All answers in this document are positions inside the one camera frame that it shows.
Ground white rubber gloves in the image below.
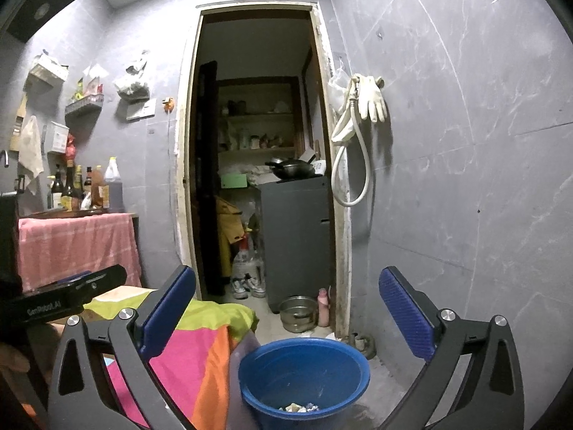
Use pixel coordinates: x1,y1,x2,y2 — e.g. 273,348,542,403
357,74,388,123

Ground wooden door frame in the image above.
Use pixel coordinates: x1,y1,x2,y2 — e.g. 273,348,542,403
172,2,354,341

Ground beige hanging cloth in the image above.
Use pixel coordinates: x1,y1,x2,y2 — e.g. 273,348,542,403
18,115,45,195

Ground red white seasoning packet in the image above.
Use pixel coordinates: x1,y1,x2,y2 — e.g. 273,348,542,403
85,65,106,99

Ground large cooking oil jug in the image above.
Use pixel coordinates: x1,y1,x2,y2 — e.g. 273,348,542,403
104,157,125,213

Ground clear plastic jug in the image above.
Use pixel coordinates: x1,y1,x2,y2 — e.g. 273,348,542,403
233,233,265,278

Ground dark grey cabinet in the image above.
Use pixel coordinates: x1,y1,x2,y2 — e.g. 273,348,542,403
260,176,334,314

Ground dark bottle white label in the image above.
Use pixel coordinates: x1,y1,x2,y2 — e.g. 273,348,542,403
48,166,63,210

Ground pink checked cloth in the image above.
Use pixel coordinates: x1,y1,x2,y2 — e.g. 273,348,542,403
18,212,143,292

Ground heap of wrappers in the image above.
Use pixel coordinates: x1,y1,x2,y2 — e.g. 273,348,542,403
278,402,321,414

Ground blue plastic bucket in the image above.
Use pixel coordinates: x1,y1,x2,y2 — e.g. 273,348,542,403
237,338,371,430

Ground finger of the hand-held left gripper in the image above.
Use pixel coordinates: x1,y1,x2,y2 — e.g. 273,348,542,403
67,265,128,300
38,271,92,288

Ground black wok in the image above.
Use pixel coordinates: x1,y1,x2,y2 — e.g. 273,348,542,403
265,157,316,180

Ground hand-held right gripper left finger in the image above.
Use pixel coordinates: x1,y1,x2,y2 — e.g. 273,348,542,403
47,264,198,430

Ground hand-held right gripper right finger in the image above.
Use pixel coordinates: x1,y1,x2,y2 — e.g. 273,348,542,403
378,266,525,430

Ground wooden chopping board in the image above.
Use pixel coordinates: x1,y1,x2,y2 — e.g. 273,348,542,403
29,207,108,219

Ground grey wall box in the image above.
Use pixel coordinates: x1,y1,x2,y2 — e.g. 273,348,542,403
47,121,70,153

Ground person's left hand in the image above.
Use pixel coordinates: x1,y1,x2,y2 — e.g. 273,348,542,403
0,320,61,374

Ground steel pot on floor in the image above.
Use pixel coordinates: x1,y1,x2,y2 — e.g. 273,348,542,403
278,296,319,333

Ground soy sauce bottle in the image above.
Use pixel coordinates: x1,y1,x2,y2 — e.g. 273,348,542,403
83,167,95,209

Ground yellow garment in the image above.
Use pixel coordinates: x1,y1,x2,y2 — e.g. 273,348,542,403
216,197,245,278

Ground hanging white plastic bag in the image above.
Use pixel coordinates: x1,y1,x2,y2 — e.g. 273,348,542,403
114,51,150,99

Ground grey wall shelf basket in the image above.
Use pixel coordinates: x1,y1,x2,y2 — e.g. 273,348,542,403
65,97,106,121

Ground colourful striped blanket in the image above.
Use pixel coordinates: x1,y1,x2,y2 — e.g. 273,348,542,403
83,286,260,430

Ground pink plastic bottle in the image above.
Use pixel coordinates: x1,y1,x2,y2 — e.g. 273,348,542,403
317,287,331,328

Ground black range hood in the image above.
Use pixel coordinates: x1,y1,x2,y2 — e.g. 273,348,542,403
2,0,81,43

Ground clear wall plastic bag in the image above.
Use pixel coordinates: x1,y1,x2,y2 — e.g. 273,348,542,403
329,65,354,108

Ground white plastic wall basket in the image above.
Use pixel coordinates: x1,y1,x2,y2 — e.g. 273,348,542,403
24,54,70,90

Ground tall dark glass bottle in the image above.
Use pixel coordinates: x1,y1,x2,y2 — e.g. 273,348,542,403
62,161,78,211

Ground dark wooden door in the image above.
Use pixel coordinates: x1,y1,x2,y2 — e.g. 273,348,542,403
190,60,225,296

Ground wooden shelf unit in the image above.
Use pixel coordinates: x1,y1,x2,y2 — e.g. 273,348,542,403
217,76,300,157

